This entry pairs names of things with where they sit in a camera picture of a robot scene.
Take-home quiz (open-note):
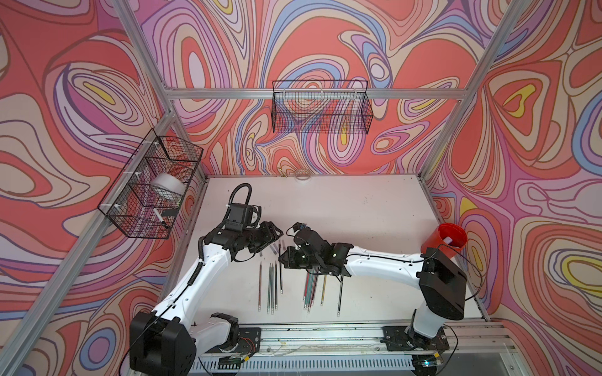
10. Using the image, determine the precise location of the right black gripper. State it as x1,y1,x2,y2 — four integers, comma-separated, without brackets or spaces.
277,247,321,269

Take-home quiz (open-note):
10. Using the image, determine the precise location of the green pencil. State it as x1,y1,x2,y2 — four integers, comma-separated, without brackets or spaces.
267,263,273,314

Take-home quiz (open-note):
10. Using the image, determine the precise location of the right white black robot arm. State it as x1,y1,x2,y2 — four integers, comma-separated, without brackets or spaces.
278,222,468,339

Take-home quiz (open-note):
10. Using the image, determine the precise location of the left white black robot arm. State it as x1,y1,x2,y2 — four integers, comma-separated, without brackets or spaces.
122,183,283,375

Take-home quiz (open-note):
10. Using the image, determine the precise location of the bundle of coloured pencils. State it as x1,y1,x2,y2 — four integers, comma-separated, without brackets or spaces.
304,272,318,313

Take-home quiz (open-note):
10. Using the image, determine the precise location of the black pencil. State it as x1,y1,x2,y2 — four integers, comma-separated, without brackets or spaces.
336,276,344,317

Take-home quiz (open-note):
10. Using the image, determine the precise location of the white marker in basket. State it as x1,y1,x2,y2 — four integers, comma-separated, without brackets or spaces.
153,208,169,230

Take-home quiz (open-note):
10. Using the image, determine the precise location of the white tape roll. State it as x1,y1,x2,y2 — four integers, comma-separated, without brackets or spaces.
150,172,186,201

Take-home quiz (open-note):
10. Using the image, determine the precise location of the red plastic cup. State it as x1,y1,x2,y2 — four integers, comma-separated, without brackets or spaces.
420,223,468,259

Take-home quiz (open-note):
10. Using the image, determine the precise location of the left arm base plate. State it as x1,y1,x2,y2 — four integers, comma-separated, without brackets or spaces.
219,327,262,356

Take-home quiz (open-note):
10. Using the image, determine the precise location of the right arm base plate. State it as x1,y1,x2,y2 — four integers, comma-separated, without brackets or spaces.
381,326,450,353

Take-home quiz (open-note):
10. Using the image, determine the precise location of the left wall wire basket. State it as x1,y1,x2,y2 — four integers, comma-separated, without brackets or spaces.
98,130,204,240

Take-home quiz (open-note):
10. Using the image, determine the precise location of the wall wire basket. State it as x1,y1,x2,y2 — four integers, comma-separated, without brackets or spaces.
271,78,373,135
98,130,204,240

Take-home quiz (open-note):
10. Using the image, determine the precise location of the back wall wire basket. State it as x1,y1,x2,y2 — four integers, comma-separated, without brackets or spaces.
271,78,373,135

